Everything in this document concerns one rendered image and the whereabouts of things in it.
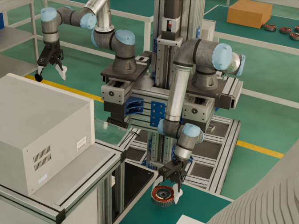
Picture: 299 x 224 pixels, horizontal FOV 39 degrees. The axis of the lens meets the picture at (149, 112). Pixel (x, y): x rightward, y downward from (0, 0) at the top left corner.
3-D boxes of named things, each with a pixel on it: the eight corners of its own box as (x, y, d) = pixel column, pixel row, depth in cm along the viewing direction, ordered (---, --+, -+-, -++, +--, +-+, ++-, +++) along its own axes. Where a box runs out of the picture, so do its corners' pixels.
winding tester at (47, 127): (14, 113, 191) (9, 72, 181) (94, 142, 174) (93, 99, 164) (-59, 157, 161) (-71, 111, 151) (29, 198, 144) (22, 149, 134)
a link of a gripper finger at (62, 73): (73, 74, 216) (63, 59, 214) (67, 79, 211) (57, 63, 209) (69, 76, 218) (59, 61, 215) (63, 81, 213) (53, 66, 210)
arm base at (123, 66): (118, 62, 265) (118, 47, 260) (140, 66, 261) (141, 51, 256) (108, 71, 252) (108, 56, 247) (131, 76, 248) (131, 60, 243)
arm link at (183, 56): (173, 34, 191) (153, 135, 202) (195, 38, 187) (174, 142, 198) (181, 34, 201) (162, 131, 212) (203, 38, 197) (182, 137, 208)
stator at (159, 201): (161, 186, 199) (161, 180, 197) (180, 197, 193) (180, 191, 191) (145, 199, 192) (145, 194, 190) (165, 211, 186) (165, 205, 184)
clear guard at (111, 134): (98, 122, 209) (97, 111, 205) (140, 136, 199) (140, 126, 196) (55, 155, 183) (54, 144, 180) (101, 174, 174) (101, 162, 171)
